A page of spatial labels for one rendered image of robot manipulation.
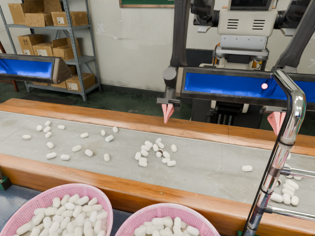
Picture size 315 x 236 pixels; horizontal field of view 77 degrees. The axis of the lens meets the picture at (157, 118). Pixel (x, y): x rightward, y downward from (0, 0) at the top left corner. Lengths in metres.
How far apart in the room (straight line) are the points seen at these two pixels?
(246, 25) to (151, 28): 1.77
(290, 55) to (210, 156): 0.45
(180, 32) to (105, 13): 2.34
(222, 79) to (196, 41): 2.19
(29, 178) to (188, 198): 0.54
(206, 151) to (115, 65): 2.54
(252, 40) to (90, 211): 1.07
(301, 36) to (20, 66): 0.90
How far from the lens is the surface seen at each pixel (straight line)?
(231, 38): 1.21
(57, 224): 0.66
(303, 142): 1.00
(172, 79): 0.82
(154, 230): 0.59
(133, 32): 2.93
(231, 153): 0.84
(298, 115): 0.40
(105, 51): 3.19
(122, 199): 0.66
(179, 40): 0.84
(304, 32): 0.84
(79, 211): 0.66
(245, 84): 0.52
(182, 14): 0.81
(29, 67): 0.73
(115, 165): 0.76
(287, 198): 0.73
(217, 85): 0.51
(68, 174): 0.74
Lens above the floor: 1.25
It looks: 30 degrees down
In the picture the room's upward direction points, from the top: straight up
